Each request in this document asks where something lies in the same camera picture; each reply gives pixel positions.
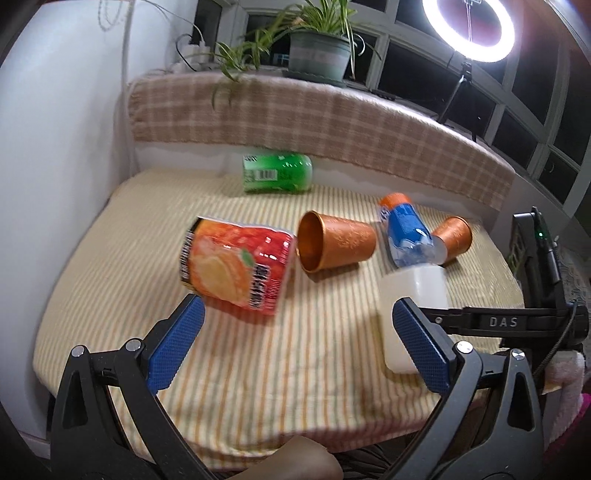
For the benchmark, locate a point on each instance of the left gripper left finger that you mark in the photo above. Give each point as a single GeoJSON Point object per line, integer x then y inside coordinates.
{"type": "Point", "coordinates": [108, 422]}

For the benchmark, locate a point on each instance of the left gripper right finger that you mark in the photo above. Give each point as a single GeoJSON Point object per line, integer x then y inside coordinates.
{"type": "Point", "coordinates": [509, 441]}

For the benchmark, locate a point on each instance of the white ceramic cup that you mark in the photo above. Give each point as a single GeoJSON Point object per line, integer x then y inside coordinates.
{"type": "Point", "coordinates": [402, 295]}

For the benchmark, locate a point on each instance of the small copper metal cup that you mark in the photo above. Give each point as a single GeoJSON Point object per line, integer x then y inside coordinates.
{"type": "Point", "coordinates": [452, 238]}

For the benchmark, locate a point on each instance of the large copper metal cup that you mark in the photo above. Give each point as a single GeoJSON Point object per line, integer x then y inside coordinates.
{"type": "Point", "coordinates": [327, 242]}

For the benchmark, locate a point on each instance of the person's hand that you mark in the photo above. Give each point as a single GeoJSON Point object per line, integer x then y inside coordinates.
{"type": "Point", "coordinates": [298, 459]}

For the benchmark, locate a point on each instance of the blue label water bottle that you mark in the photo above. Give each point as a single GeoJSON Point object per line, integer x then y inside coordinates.
{"type": "Point", "coordinates": [409, 239]}

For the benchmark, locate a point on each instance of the black light tripod stand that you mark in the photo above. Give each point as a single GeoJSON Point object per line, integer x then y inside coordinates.
{"type": "Point", "coordinates": [463, 86]}

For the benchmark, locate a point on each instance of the green plastic bottle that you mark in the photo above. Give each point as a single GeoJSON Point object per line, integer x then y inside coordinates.
{"type": "Point", "coordinates": [285, 172]}

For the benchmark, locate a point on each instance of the dark green pot saucer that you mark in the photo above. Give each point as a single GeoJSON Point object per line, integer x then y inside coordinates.
{"type": "Point", "coordinates": [313, 78]}

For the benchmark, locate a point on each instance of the beige plaid blanket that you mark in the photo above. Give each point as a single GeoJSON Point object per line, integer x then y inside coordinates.
{"type": "Point", "coordinates": [319, 120]}

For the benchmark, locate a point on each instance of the grey green flower pot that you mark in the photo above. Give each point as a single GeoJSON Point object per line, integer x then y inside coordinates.
{"type": "Point", "coordinates": [318, 53]}

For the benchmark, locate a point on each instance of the spider plant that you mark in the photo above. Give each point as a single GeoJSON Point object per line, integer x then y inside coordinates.
{"type": "Point", "coordinates": [329, 17]}

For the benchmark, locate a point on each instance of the white ring light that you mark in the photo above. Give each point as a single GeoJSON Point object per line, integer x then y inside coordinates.
{"type": "Point", "coordinates": [467, 43]}

